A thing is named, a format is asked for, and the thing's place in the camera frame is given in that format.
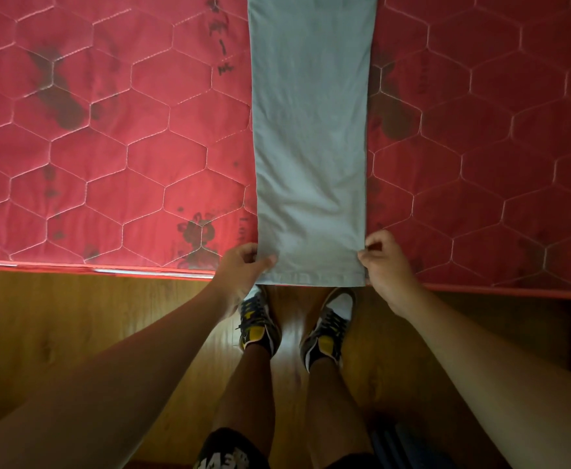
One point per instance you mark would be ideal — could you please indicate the person's left hand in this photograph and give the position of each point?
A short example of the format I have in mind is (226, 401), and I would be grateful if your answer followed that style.
(241, 278)

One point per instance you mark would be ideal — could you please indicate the person's right hand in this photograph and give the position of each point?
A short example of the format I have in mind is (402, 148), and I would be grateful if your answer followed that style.
(390, 273)

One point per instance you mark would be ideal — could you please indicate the grey trousers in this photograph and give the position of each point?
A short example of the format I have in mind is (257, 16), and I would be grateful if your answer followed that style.
(310, 141)

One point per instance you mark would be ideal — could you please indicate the person's right forearm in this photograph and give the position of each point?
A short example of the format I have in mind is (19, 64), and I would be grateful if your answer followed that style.
(510, 385)

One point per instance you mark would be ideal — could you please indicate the person's left forearm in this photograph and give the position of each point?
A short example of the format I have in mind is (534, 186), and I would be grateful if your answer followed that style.
(109, 385)

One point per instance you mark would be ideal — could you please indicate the person's left shoe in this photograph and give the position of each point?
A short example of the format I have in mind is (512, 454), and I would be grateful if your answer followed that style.
(258, 324)

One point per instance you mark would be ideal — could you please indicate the person's shoe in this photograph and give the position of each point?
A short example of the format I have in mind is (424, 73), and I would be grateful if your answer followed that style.
(327, 332)
(258, 324)

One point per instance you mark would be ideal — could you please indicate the person's right shoe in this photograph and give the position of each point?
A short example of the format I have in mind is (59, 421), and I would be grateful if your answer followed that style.
(327, 332)

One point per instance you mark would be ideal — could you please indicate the person's left leg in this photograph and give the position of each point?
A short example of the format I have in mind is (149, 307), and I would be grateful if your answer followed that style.
(246, 395)

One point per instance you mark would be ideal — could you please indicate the person's leg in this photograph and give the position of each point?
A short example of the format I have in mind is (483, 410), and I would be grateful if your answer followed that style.
(246, 395)
(334, 415)

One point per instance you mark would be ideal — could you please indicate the person's right leg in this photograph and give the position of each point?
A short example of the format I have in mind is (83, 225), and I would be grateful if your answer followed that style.
(334, 415)

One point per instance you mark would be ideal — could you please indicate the person's dark shorts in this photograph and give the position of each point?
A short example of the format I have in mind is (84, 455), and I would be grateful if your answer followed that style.
(226, 454)

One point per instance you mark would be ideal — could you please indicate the red quilted mattress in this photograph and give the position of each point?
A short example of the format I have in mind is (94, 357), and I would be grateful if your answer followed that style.
(119, 166)

